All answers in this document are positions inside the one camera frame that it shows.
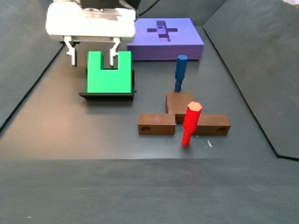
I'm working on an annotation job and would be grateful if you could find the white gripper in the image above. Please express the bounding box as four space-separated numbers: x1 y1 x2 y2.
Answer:
45 1 136 67

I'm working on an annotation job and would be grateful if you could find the green U-shaped block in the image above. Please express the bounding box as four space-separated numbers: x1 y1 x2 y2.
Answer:
86 51 132 94

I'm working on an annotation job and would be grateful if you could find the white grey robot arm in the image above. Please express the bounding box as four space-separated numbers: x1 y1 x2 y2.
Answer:
45 0 140 66

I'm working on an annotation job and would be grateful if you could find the purple board with cross slot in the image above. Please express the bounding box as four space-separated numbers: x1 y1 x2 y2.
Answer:
126 18 204 61

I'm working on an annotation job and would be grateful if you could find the blue hexagonal peg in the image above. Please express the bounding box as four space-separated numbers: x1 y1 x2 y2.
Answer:
173 55 188 92

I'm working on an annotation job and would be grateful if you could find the brown T-shaped wooden block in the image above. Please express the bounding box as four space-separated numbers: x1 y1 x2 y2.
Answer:
137 92 231 136

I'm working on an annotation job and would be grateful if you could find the red hexagonal peg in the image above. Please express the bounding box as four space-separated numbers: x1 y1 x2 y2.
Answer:
181 101 201 147

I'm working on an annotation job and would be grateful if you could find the black cable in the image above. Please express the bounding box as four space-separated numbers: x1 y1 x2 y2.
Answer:
137 0 161 16

